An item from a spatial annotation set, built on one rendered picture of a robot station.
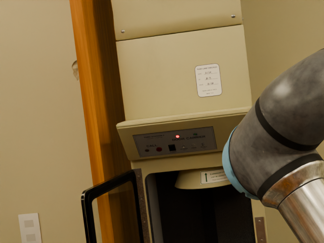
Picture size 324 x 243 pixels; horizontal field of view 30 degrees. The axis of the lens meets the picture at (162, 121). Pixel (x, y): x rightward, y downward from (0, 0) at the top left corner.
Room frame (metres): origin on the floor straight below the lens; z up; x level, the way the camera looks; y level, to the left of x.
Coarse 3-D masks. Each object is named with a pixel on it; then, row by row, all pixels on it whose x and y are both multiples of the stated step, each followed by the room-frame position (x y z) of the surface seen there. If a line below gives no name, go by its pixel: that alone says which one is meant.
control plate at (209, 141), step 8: (200, 128) 1.41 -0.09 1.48; (208, 128) 1.41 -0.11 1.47; (136, 136) 1.43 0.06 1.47; (144, 136) 1.43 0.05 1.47; (152, 136) 1.43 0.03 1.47; (160, 136) 1.43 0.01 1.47; (168, 136) 1.43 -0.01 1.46; (184, 136) 1.43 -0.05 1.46; (192, 136) 1.43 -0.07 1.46; (200, 136) 1.43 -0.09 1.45; (208, 136) 1.43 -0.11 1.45; (136, 144) 1.45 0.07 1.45; (144, 144) 1.45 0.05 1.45; (152, 144) 1.45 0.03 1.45; (160, 144) 1.45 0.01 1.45; (168, 144) 1.45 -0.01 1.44; (176, 144) 1.45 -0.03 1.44; (184, 144) 1.45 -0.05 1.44; (200, 144) 1.45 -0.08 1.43; (208, 144) 1.45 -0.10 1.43; (144, 152) 1.47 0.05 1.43; (152, 152) 1.47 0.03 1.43; (160, 152) 1.47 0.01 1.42; (168, 152) 1.47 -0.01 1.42; (176, 152) 1.47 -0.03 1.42; (184, 152) 1.47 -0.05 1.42
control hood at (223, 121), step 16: (208, 112) 1.41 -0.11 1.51; (224, 112) 1.38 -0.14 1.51; (240, 112) 1.37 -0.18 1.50; (128, 128) 1.41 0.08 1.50; (144, 128) 1.41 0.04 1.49; (160, 128) 1.41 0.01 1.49; (176, 128) 1.41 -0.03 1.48; (192, 128) 1.41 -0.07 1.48; (224, 128) 1.41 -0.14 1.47; (128, 144) 1.45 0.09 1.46; (224, 144) 1.45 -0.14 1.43
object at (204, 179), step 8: (200, 168) 1.53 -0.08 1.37; (208, 168) 1.53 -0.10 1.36; (216, 168) 1.53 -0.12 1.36; (184, 176) 1.55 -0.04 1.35; (192, 176) 1.53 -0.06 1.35; (200, 176) 1.52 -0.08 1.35; (208, 176) 1.52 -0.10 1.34; (216, 176) 1.52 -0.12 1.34; (224, 176) 1.53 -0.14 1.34; (176, 184) 1.58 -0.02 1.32; (184, 184) 1.54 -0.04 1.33; (192, 184) 1.53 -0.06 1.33; (200, 184) 1.52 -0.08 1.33; (208, 184) 1.51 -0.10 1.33; (216, 184) 1.51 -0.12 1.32; (224, 184) 1.52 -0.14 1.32
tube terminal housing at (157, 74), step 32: (192, 32) 1.50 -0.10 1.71; (224, 32) 1.49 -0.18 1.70; (128, 64) 1.52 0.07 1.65; (160, 64) 1.51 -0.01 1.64; (192, 64) 1.50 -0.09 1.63; (224, 64) 1.49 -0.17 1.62; (128, 96) 1.52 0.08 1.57; (160, 96) 1.51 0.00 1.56; (192, 96) 1.50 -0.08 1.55; (224, 96) 1.49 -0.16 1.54; (160, 160) 1.51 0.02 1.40; (192, 160) 1.50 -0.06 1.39
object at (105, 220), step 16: (112, 192) 1.36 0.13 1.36; (128, 192) 1.45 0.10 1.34; (96, 208) 1.27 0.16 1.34; (112, 208) 1.35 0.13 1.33; (128, 208) 1.44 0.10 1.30; (96, 224) 1.26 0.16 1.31; (112, 224) 1.34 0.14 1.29; (128, 224) 1.43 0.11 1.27; (96, 240) 1.25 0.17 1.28; (112, 240) 1.33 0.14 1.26; (128, 240) 1.41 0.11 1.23
